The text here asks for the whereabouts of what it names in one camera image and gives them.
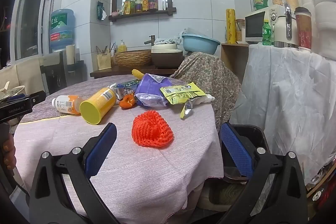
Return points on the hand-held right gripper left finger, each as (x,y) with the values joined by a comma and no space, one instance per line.
(101,150)

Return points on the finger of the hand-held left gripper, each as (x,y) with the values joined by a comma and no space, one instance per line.
(15,98)
(36,97)

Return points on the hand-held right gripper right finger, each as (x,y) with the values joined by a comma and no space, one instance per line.
(236,153)

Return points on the dark plastic bin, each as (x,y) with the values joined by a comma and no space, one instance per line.
(252,134)

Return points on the orange juice plastic bottle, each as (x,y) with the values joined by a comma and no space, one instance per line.
(65,104)

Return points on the yellow cylindrical can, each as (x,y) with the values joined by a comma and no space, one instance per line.
(97,106)

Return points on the small orange wrapper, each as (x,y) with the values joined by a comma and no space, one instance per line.
(127,102)

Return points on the orange mesh foam net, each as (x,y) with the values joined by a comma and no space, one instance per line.
(152,129)

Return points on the white tissue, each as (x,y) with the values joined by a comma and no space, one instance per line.
(204,98)

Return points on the blue green foil wrapper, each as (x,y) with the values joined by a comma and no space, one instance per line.
(123,88)

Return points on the clear yellow-edged wrapper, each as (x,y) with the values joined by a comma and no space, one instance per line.
(187,108)

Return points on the purple plastic bag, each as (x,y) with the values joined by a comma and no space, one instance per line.
(149,87)

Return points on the yellow-green snack packet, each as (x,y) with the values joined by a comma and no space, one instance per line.
(181,92)

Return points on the person's left hand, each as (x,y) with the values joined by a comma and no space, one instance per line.
(8,153)

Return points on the white bowl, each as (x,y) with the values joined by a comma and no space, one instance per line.
(10,91)

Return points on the water dispenser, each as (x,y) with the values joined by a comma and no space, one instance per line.
(55,74)

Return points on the grey wood-print table mat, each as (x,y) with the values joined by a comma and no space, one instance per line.
(78,87)

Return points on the beige plastic tub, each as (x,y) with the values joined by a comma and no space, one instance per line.
(210,197)

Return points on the white cup tube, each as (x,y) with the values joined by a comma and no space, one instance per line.
(70,54)

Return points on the white cloth cover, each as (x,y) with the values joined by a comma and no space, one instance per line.
(283,98)

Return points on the window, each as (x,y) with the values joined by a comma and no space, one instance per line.
(29,24)

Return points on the blue water jug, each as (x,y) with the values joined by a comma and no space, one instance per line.
(62,28)

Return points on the yellow chopstick holder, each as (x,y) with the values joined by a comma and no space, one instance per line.
(103,61)

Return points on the dark wooden counter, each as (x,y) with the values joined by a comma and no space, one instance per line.
(113,73)

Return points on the bundle of chopsticks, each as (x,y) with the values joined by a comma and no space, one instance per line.
(101,49)

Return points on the paisley patterned cloth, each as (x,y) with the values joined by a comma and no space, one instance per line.
(210,74)

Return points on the light wooden cabinet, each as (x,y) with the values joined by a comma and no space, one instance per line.
(233,58)

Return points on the wicker basket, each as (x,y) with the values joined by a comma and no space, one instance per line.
(132,58)

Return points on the yellow soap bottle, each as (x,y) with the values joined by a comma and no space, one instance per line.
(121,48)

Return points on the red plastic bag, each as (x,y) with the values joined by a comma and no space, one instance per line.
(326,196)

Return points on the green tissue packet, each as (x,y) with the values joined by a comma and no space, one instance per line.
(100,10)

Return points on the brown and beige pot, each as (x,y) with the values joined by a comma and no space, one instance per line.
(166,58)

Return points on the blue plastic basin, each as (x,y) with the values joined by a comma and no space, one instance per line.
(200,44)

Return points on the small pink pot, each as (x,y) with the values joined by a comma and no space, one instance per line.
(115,14)

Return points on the glass jar wooden lid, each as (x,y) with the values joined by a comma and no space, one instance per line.
(239,33)

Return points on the bronze faucet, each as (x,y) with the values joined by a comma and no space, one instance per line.
(151,40)

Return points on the green soda bottle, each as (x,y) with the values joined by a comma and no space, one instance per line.
(267,35)

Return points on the yellow cylinder tube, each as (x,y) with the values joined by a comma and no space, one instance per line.
(231,27)

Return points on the white microwave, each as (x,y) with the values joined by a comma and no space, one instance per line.
(254,26)

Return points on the light blue towel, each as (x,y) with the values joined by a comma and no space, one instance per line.
(168,40)

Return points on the white electric kettle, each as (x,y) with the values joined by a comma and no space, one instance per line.
(281,29)

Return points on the red paper cup with lid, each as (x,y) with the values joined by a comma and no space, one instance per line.
(304,29)

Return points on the green noodle bowl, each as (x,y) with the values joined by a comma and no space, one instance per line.
(260,7)
(260,0)

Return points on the row of condiment bottles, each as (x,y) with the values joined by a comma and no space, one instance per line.
(152,2)

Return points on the stack of white paper bowls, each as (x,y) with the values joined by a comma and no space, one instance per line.
(323,11)

